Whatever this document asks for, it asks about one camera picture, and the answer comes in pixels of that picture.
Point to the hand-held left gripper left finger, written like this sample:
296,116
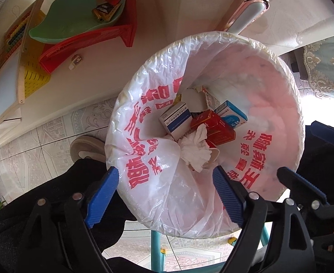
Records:
101,199

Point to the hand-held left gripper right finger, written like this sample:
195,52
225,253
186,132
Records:
226,196

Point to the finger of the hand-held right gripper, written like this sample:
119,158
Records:
300,183
329,135

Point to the white round trash bin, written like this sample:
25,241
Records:
297,125

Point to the red paper cup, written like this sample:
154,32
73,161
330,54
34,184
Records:
214,148

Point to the person's black pants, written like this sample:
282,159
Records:
64,179

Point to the grey shoe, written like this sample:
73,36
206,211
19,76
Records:
86,148

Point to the white crumpled tissue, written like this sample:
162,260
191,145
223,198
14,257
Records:
194,149

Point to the red cardboard box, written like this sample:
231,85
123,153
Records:
205,119
222,133

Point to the white red-printed plastic bag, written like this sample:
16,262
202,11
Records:
155,162

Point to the embroidered teal cushion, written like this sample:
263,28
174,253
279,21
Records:
326,68

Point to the torn white cardboard box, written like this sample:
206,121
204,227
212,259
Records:
194,99

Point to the small white brown box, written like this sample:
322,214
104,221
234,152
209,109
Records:
76,61

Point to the pink and blue pole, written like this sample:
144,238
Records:
246,14

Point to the wooden framed whiteboard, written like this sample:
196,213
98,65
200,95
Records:
7,82

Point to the red plastic basket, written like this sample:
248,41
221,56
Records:
110,34

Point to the green plastic plate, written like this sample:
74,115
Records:
70,20

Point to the small gold box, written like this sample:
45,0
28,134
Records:
103,14

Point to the small dark box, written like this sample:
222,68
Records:
104,6

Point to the teal metal stool frame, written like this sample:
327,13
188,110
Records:
157,250

